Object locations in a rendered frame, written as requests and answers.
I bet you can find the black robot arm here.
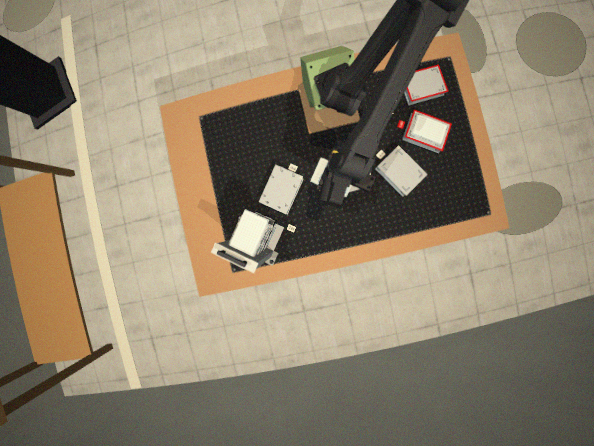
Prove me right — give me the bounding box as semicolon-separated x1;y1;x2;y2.
314;0;469;206

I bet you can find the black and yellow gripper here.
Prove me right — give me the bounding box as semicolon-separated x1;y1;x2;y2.
317;150;338;191

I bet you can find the grey shelf rack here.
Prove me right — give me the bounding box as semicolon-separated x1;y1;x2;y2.
218;216;284;269

